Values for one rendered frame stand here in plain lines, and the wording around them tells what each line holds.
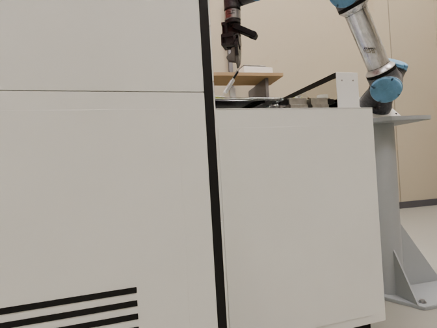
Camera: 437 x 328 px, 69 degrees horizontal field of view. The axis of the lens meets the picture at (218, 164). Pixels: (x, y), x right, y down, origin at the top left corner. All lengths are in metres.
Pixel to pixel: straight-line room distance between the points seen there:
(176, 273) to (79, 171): 0.30
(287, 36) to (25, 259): 3.61
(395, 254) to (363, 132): 0.69
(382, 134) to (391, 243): 0.50
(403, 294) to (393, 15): 3.75
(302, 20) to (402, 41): 1.36
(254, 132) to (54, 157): 0.56
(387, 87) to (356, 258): 0.69
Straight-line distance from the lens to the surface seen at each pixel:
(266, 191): 0.99
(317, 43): 4.12
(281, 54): 3.87
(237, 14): 1.56
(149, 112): 0.72
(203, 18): 0.81
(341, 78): 1.26
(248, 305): 1.05
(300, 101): 1.36
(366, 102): 1.66
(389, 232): 1.67
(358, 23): 1.44
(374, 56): 1.46
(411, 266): 1.87
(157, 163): 0.70
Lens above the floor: 0.65
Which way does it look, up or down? level
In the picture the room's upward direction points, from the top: 3 degrees counter-clockwise
